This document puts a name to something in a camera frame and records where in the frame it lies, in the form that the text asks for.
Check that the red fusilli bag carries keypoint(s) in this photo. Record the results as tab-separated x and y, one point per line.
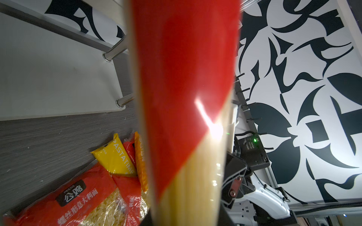
91	199
131	192

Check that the orange blue pasta bag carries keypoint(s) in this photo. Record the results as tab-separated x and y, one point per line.
141	162

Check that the wall hook rail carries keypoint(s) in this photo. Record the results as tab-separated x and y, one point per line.
248	121

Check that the small yellow pasta package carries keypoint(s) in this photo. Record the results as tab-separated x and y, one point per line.
114	158

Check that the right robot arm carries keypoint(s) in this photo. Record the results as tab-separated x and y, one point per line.
247	199

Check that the red spaghetti package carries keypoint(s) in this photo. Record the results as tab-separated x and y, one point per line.
182	57

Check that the white two-tier shelf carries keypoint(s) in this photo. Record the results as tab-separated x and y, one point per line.
58	58

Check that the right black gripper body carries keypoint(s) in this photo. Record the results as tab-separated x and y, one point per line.
234	173

